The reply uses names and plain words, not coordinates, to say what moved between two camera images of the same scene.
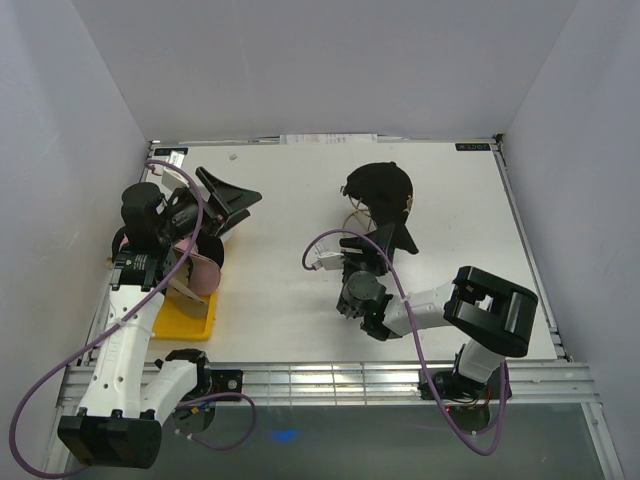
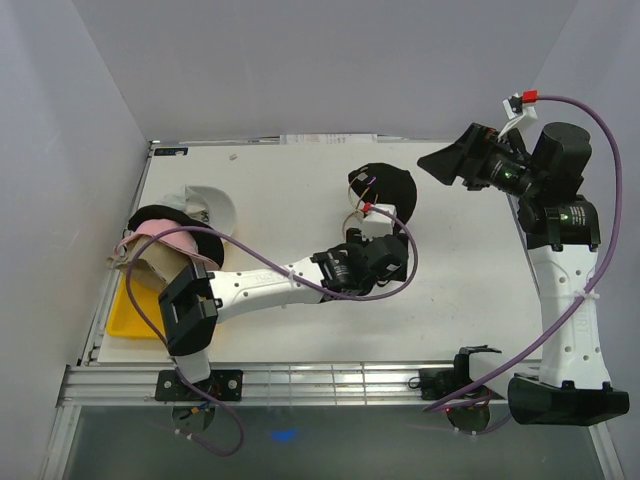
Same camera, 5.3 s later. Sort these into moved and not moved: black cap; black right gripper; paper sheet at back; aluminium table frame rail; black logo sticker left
Moved: black right gripper; black cap
Not moved: paper sheet at back; black logo sticker left; aluminium table frame rail
